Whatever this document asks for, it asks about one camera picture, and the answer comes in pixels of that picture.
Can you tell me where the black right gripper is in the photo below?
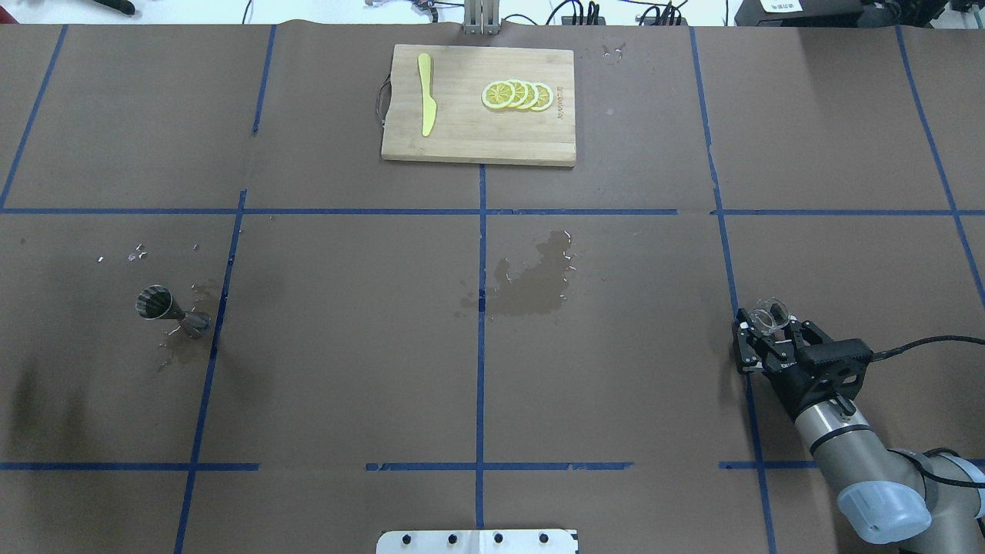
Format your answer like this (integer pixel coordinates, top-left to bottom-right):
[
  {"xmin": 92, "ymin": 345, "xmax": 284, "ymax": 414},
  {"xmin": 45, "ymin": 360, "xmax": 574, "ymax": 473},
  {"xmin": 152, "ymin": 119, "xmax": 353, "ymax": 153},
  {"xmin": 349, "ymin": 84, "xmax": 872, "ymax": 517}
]
[{"xmin": 734, "ymin": 308, "xmax": 866, "ymax": 419}]

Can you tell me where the clear glass cup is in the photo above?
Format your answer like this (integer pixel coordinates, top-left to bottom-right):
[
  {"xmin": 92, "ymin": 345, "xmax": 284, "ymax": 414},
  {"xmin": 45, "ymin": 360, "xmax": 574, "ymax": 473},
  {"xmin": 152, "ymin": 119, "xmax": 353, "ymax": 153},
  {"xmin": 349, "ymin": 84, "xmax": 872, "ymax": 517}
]
[{"xmin": 748, "ymin": 297, "xmax": 792, "ymax": 335}]

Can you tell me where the steel jigger measuring cup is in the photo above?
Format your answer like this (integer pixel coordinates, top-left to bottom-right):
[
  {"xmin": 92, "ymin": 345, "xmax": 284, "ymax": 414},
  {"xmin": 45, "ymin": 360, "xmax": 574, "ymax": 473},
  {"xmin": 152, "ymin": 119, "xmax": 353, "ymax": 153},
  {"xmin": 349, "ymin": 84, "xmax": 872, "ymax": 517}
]
[{"xmin": 135, "ymin": 285, "xmax": 212, "ymax": 339}]

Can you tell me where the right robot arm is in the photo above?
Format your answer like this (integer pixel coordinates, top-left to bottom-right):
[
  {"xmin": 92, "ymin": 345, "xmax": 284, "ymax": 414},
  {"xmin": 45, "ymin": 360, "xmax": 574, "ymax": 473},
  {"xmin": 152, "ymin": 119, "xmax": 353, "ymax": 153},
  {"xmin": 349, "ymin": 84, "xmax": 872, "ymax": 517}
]
[{"xmin": 734, "ymin": 299, "xmax": 984, "ymax": 553}]

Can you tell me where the lemon slice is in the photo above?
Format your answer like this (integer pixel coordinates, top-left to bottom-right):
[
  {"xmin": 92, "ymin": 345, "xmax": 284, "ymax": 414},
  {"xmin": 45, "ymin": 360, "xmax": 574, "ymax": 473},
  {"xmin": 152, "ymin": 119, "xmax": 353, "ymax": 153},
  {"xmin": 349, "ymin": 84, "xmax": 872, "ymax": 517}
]
[
  {"xmin": 528, "ymin": 83, "xmax": 555, "ymax": 112},
  {"xmin": 507, "ymin": 78, "xmax": 530, "ymax": 108},
  {"xmin": 517, "ymin": 83, "xmax": 539, "ymax": 110},
  {"xmin": 481, "ymin": 80, "xmax": 516, "ymax": 110}
]

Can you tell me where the black box with label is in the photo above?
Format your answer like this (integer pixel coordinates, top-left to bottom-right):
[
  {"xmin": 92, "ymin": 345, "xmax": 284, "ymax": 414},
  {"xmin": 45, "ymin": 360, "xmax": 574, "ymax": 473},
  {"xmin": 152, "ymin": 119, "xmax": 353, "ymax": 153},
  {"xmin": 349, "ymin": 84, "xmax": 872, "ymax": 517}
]
[{"xmin": 734, "ymin": 1, "xmax": 864, "ymax": 28}]

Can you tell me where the front lemon slice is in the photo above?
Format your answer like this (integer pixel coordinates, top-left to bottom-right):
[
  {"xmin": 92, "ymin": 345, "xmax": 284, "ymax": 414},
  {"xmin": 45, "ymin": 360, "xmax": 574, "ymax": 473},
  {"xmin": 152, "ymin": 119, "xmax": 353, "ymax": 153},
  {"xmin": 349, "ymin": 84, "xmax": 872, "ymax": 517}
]
[{"xmin": 481, "ymin": 80, "xmax": 516, "ymax": 110}]

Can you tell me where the wooden cutting board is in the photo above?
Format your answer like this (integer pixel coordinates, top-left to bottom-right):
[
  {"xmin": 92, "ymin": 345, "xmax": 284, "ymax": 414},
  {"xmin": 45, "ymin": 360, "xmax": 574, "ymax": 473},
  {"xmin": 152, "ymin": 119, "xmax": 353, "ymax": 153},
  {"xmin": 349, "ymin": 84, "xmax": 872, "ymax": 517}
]
[{"xmin": 381, "ymin": 43, "xmax": 577, "ymax": 167}]

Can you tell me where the yellow plastic knife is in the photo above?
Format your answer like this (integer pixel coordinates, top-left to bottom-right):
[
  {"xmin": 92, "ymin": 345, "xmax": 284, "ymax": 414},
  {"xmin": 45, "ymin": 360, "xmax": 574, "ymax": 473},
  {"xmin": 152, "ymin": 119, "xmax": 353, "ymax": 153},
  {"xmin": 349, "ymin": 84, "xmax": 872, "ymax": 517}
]
[{"xmin": 416, "ymin": 52, "xmax": 437, "ymax": 137}]

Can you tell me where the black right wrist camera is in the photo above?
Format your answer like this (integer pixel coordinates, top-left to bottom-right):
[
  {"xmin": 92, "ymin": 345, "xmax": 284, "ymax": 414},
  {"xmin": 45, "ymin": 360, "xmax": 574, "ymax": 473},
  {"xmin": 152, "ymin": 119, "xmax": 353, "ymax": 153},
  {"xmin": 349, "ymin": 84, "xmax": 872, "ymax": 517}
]
[{"xmin": 797, "ymin": 338, "xmax": 875, "ymax": 371}]

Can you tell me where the black right camera cable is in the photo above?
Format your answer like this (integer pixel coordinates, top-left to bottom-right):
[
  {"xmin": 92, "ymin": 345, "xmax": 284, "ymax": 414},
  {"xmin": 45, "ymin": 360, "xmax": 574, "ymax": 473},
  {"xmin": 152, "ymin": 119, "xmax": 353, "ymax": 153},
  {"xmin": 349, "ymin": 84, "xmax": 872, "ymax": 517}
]
[{"xmin": 870, "ymin": 335, "xmax": 985, "ymax": 362}]

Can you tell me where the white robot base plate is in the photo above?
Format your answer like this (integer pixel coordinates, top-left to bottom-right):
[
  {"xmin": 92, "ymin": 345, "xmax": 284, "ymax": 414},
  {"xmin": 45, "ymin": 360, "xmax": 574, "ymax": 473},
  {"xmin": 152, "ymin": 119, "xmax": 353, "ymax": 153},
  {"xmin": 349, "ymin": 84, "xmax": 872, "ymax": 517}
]
[{"xmin": 376, "ymin": 529, "xmax": 579, "ymax": 553}]

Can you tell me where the aluminium frame post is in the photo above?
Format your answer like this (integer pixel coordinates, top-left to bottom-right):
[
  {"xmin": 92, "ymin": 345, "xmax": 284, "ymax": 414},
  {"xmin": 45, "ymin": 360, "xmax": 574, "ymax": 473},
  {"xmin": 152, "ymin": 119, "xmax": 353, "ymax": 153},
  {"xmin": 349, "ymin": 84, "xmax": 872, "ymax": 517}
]
[{"xmin": 462, "ymin": 0, "xmax": 502, "ymax": 35}]

